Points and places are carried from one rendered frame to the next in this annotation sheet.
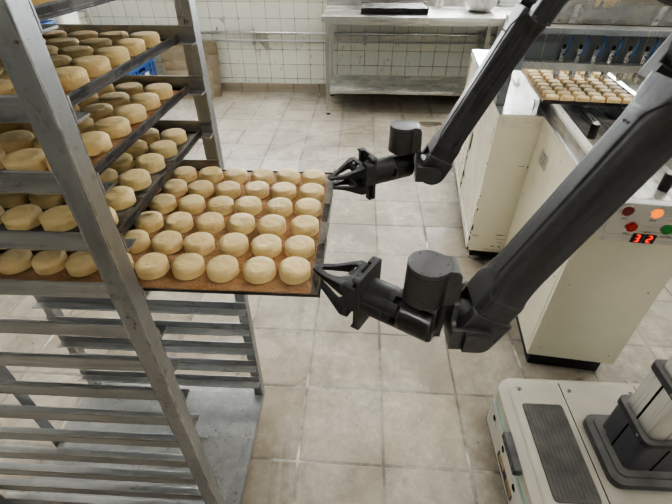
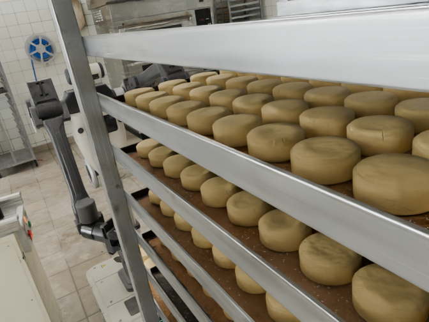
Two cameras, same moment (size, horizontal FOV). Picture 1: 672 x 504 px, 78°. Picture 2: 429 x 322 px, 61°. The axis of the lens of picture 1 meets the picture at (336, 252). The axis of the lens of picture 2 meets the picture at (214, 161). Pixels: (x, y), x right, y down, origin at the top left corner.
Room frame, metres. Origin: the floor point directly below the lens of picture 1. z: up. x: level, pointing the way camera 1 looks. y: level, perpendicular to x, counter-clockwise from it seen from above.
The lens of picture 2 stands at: (1.03, 0.91, 1.62)
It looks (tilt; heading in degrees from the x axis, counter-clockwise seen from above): 22 degrees down; 239
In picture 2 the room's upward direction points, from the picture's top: 9 degrees counter-clockwise
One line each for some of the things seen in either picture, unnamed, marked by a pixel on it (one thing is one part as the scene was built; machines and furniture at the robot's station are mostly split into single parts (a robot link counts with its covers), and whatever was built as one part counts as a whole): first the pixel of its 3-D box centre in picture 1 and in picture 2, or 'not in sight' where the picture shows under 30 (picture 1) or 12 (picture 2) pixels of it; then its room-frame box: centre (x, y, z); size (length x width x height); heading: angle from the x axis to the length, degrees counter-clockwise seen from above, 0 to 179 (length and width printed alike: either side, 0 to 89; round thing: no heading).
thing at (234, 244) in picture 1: (233, 244); not in sight; (0.57, 0.17, 1.05); 0.05 x 0.05 x 0.02
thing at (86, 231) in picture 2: (398, 163); (92, 228); (0.88, -0.14, 1.05); 0.07 x 0.06 x 0.07; 117
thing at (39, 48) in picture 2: not in sight; (48, 73); (0.09, -4.95, 1.10); 0.41 x 0.17 x 1.10; 177
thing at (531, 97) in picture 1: (512, 68); not in sight; (2.42, -0.97, 0.88); 1.28 x 0.01 x 0.07; 171
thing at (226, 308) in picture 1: (137, 305); not in sight; (0.87, 0.59, 0.60); 0.64 x 0.03 x 0.03; 87
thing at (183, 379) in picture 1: (168, 378); not in sight; (0.87, 0.59, 0.24); 0.64 x 0.03 x 0.03; 87
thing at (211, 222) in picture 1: (210, 223); not in sight; (0.63, 0.23, 1.05); 0.05 x 0.05 x 0.02
